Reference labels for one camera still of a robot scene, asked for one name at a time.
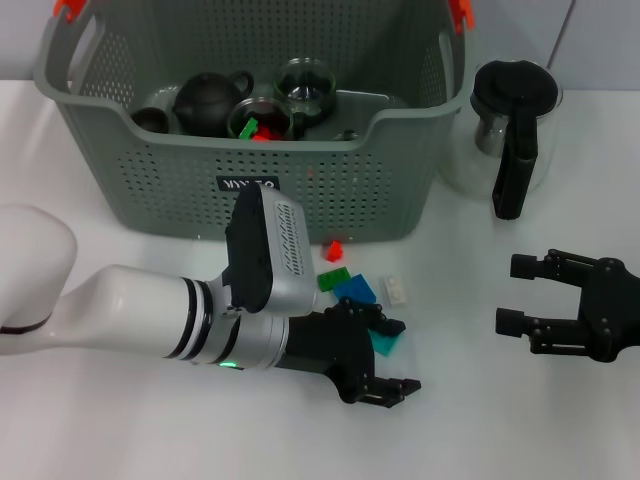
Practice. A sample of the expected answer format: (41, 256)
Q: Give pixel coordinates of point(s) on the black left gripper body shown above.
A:
(330, 345)

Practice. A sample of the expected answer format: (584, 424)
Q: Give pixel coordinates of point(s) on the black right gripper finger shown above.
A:
(525, 266)
(511, 322)

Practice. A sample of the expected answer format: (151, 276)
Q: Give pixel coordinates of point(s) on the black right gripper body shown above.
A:
(615, 310)

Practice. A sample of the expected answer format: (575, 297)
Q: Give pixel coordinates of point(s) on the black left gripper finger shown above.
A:
(395, 390)
(387, 326)

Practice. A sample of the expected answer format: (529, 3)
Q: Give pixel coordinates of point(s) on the glass teacup black sleeve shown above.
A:
(305, 85)
(234, 125)
(346, 136)

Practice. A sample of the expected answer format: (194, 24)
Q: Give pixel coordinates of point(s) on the bright red sloped brick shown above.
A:
(265, 135)

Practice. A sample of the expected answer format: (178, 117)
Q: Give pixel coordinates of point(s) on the green toy brick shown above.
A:
(248, 129)
(332, 280)

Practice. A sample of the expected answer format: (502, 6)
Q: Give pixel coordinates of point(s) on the grey-green perforated storage bin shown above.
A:
(350, 200)

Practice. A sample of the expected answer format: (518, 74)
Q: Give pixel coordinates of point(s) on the small black clay teacup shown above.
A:
(150, 120)

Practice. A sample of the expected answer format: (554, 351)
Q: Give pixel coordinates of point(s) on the cyan toy brick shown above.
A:
(386, 345)

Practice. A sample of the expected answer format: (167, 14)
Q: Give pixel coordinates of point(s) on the white toy brick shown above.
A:
(395, 290)

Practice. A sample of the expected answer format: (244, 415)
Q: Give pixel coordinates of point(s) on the blue toy brick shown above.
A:
(357, 289)

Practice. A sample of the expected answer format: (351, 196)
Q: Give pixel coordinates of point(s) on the glass pitcher black lid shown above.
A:
(515, 85)

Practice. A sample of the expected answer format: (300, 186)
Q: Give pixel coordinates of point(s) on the black clay teapot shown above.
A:
(210, 105)

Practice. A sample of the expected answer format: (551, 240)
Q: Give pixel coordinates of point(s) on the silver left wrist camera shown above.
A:
(265, 250)

